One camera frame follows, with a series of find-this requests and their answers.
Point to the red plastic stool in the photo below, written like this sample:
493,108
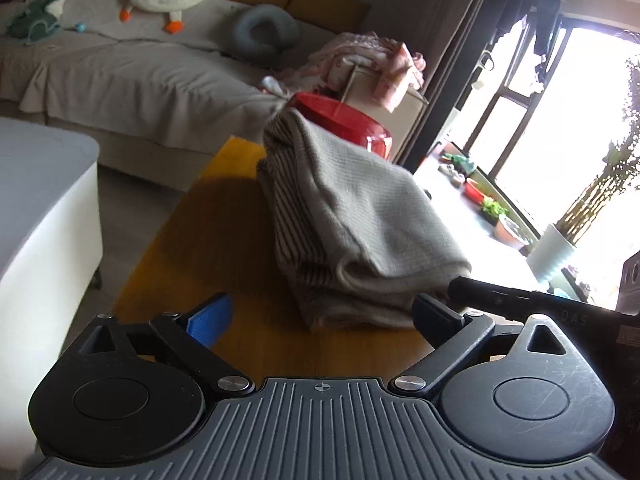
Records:
350,120

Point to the grey neck pillow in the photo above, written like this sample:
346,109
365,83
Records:
265,27

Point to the pink blanket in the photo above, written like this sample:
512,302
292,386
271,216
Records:
360,55

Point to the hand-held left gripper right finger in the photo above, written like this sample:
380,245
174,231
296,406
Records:
434,317

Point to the potted palm in white pot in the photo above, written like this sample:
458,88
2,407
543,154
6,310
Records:
550,255

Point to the green plant tray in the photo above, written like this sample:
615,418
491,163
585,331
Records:
493,208

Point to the beige sofa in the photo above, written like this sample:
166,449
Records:
125,85

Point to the brown curtain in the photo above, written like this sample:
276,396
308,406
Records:
450,60

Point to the hanging dark clothes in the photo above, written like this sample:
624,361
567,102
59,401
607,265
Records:
540,10

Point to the pink basin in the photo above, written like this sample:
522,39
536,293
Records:
511,232

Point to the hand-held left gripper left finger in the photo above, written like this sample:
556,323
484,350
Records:
212,320

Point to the beige ribbed sweater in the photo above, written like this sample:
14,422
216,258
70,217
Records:
350,210

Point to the green toy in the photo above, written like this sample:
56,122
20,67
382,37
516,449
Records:
457,161

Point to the green dinosaur plush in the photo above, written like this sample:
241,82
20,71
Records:
37,15

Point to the red basin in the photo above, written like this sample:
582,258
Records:
475,191

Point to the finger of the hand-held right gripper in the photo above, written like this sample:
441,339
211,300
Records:
495,295

